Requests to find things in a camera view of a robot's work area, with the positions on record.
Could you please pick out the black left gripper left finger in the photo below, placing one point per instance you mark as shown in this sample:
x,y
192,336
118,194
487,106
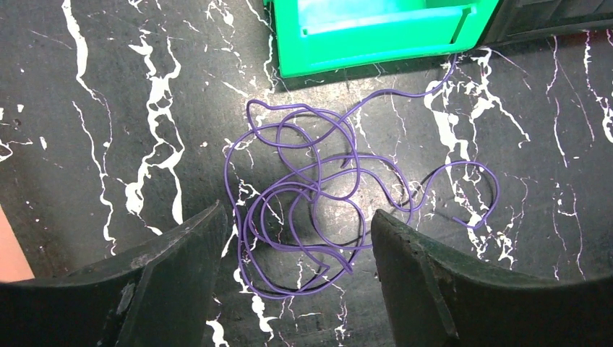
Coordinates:
x,y
156,294

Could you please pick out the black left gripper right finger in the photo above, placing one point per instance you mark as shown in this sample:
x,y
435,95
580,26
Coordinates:
x,y
438,296

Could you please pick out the peach plastic file rack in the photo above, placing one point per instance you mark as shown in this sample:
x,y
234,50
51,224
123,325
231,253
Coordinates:
x,y
14,265

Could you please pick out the black plastic bin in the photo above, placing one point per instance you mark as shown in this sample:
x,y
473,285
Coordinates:
x,y
516,21

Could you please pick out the green plastic bin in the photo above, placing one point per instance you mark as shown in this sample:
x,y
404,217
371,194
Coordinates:
x,y
325,35

